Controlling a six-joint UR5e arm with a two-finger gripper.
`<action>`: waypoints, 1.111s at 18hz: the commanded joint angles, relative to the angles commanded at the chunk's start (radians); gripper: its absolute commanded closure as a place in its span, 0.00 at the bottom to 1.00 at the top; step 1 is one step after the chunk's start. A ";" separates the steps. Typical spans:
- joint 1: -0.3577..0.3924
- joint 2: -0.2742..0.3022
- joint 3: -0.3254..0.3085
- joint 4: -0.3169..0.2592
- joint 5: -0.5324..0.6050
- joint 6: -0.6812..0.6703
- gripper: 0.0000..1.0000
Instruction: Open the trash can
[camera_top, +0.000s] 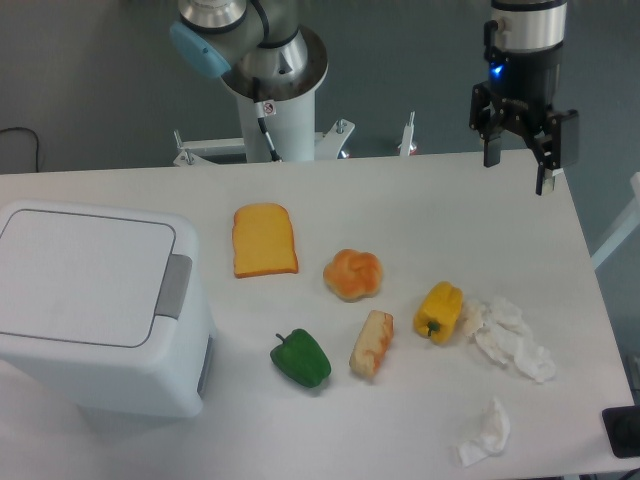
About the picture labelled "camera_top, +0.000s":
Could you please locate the black floor cable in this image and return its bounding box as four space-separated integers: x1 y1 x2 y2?
0 127 44 174

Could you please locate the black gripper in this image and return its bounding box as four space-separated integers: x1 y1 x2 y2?
469 48 579 196

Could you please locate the round knotted bread roll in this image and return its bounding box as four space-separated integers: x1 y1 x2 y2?
323 249 384 302

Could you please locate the white frame leg right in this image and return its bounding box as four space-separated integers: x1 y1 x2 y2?
591 172 639 270

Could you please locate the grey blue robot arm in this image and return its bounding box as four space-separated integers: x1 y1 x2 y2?
169 1 579 195

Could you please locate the green bell pepper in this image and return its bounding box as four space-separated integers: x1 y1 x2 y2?
270 329 332 388

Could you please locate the yellow bell pepper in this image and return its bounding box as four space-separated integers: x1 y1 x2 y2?
413 281 464 345

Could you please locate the white trash can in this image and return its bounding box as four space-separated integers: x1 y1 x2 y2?
1 200 216 418

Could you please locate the white table frame strut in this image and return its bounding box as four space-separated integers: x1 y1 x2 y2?
398 111 417 157

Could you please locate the large crumpled white tissue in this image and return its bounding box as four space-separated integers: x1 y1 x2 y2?
459 296 557 384

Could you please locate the small crumpled white tissue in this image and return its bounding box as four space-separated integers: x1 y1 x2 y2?
456 396 511 467

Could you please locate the long baguette bread piece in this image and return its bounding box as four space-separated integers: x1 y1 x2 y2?
349 310 394 379

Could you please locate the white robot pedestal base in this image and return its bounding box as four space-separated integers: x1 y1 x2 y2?
174 92 355 166

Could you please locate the black device at edge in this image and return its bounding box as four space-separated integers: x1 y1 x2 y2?
602 405 640 458

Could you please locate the toast bread slice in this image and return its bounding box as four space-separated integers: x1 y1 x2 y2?
232 203 299 278

